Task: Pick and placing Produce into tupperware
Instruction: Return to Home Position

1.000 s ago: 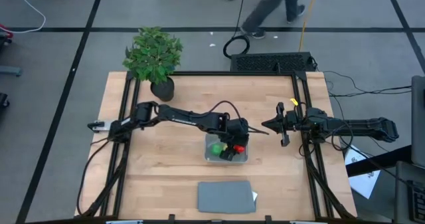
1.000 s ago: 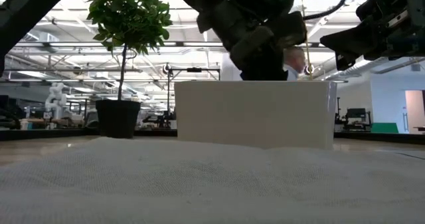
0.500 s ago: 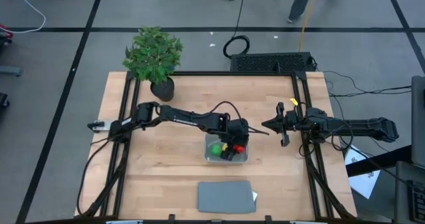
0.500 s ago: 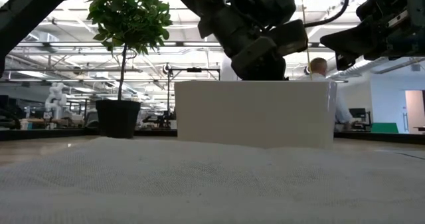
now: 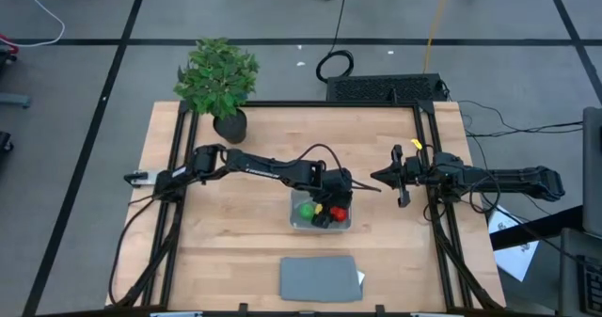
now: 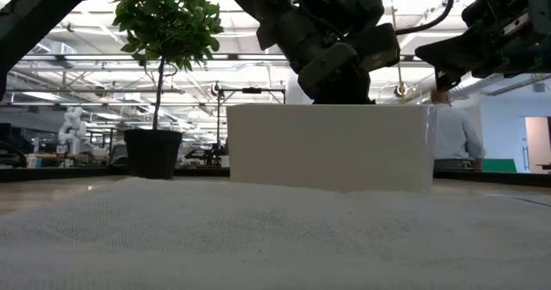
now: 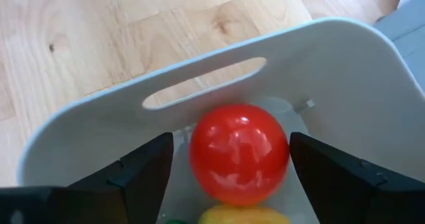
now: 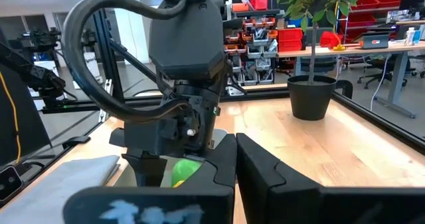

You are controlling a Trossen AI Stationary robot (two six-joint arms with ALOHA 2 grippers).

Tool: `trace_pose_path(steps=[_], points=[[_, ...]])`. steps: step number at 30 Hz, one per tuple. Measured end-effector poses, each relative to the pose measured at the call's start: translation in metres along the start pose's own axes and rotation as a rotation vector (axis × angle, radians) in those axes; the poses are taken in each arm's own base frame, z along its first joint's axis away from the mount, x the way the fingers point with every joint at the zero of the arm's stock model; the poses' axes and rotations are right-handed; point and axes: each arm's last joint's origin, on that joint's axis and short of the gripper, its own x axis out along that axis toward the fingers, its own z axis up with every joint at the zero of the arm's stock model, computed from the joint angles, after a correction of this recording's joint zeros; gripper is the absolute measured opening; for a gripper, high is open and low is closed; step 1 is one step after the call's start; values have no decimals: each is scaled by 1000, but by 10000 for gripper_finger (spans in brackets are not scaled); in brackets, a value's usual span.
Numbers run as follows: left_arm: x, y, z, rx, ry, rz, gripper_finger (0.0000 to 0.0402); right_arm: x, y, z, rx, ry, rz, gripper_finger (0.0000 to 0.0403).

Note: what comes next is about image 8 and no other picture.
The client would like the grey cloth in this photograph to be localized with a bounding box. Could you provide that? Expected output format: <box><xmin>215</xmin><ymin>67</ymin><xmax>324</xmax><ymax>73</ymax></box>
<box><xmin>0</xmin><ymin>155</ymin><xmax>121</xmax><ymax>224</ymax></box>

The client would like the shelf with red bins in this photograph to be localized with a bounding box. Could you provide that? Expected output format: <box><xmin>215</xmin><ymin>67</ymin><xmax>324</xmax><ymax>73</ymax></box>
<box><xmin>228</xmin><ymin>0</ymin><xmax>412</xmax><ymax>85</ymax></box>

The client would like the clear plastic bottle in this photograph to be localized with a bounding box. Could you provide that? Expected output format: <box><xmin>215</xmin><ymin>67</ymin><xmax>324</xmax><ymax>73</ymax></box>
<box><xmin>405</xmin><ymin>27</ymin><xmax>416</xmax><ymax>46</ymax></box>

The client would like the wooden top desk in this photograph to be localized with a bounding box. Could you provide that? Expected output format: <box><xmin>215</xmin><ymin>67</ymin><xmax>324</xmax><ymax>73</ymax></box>
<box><xmin>278</xmin><ymin>40</ymin><xmax>425</xmax><ymax>119</ymax></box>

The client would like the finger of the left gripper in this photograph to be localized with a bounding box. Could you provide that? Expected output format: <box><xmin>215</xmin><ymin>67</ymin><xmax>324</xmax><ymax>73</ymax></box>
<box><xmin>122</xmin><ymin>150</ymin><xmax>169</xmax><ymax>187</ymax></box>

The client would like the black office chair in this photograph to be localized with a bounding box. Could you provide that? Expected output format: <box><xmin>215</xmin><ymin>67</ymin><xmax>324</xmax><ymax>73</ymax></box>
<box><xmin>357</xmin><ymin>56</ymin><xmax>416</xmax><ymax>90</ymax></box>

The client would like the black plant pot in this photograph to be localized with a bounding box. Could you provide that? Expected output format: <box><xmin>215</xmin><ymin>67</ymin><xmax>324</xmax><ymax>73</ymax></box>
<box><xmin>287</xmin><ymin>74</ymin><xmax>338</xmax><ymax>121</ymax></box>

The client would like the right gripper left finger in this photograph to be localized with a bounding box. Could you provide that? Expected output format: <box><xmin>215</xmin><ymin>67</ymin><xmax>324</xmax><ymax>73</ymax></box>
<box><xmin>62</xmin><ymin>134</ymin><xmax>238</xmax><ymax>224</ymax></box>

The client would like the black panel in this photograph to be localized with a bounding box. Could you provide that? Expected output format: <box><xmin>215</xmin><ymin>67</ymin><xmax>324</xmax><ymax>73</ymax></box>
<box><xmin>0</xmin><ymin>64</ymin><xmax>52</xmax><ymax>165</ymax></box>

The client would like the black table-level camera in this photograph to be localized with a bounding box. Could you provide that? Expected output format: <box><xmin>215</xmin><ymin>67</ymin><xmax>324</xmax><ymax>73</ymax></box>
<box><xmin>0</xmin><ymin>166</ymin><xmax>23</xmax><ymax>201</ymax></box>

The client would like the black aluminium table frame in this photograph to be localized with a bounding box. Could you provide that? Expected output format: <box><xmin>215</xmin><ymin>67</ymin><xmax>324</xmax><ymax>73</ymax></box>
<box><xmin>0</xmin><ymin>0</ymin><xmax>425</xmax><ymax>208</ymax></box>

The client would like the thin yellow wire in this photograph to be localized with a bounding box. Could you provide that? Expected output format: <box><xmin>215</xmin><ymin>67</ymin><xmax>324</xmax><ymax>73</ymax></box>
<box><xmin>0</xmin><ymin>71</ymin><xmax>21</xmax><ymax>165</ymax></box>

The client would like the black table clamp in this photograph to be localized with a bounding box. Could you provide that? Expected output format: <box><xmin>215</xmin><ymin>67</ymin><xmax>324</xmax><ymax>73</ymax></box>
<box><xmin>62</xmin><ymin>136</ymin><xmax>91</xmax><ymax>149</ymax></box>

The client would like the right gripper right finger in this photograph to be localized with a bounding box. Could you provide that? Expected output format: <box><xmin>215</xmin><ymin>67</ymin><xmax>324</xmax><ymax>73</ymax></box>
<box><xmin>236</xmin><ymin>133</ymin><xmax>425</xmax><ymax>224</ymax></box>

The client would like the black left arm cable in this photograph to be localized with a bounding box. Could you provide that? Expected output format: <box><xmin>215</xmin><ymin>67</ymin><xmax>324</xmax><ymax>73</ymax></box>
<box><xmin>62</xmin><ymin>0</ymin><xmax>192</xmax><ymax>124</ymax></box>

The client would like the green toy produce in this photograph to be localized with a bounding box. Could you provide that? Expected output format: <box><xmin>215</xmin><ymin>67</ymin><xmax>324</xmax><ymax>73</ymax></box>
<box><xmin>171</xmin><ymin>159</ymin><xmax>203</xmax><ymax>187</ymax></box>

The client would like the grey laptop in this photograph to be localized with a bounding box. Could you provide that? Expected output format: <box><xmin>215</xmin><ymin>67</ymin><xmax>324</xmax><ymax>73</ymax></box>
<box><xmin>360</xmin><ymin>33</ymin><xmax>390</xmax><ymax>50</ymax></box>

